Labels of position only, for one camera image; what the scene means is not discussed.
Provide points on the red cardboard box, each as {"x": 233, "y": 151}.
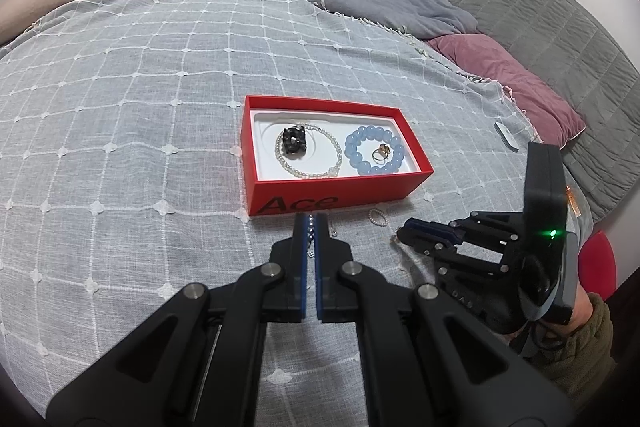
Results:
{"x": 360, "y": 194}

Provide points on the pink pillow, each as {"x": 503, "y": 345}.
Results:
{"x": 500, "y": 67}

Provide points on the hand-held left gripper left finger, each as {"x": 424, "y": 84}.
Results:
{"x": 301, "y": 267}

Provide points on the person's right forearm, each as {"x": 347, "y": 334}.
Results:
{"x": 580, "y": 357}

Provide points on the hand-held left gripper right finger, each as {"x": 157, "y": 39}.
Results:
{"x": 321, "y": 287}

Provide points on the white card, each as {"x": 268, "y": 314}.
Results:
{"x": 506, "y": 136}

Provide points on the red round stool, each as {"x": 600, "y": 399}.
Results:
{"x": 600, "y": 262}

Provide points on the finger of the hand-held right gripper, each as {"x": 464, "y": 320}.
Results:
{"x": 450, "y": 267}
{"x": 480, "y": 227}

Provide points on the grey checked fringed blanket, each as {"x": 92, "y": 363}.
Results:
{"x": 125, "y": 132}

